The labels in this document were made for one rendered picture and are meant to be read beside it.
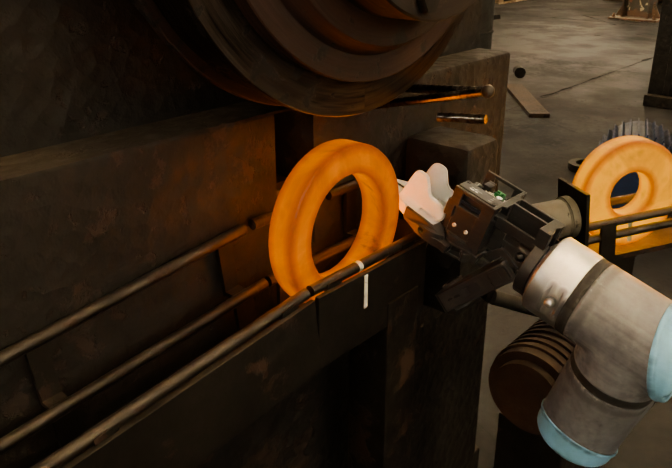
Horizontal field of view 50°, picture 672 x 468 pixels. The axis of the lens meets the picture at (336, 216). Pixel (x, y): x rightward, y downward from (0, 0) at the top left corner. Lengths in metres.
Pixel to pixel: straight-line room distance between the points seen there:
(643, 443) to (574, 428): 0.96
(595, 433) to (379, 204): 0.33
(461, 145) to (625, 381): 0.34
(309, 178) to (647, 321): 0.35
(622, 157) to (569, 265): 0.32
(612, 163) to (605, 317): 0.34
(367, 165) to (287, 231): 0.12
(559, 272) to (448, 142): 0.25
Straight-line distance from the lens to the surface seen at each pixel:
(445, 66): 1.02
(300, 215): 0.71
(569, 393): 0.81
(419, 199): 0.84
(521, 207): 0.80
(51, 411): 0.67
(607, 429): 0.82
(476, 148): 0.91
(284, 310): 0.70
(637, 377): 0.76
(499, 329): 2.10
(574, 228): 1.04
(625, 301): 0.75
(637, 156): 1.07
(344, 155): 0.74
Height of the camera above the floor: 1.05
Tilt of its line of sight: 22 degrees down
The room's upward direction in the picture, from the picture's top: straight up
